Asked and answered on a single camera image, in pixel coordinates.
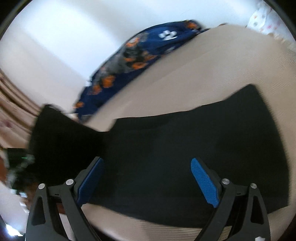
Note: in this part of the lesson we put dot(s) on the navy dog print blanket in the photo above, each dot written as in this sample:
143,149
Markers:
133,57

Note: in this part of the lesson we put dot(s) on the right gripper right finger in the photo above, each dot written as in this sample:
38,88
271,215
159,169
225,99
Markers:
240,207

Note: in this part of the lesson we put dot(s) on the white patterned sheet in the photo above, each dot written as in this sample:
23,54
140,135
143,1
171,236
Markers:
267,22

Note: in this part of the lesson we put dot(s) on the beige mattress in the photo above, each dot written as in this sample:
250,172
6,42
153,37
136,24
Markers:
208,69

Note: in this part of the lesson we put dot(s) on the black pants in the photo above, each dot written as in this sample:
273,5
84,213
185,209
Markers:
147,161

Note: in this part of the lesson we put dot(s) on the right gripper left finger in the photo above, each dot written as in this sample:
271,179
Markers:
44,221

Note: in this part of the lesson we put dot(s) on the beige floral curtain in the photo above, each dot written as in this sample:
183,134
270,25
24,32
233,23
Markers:
18,115

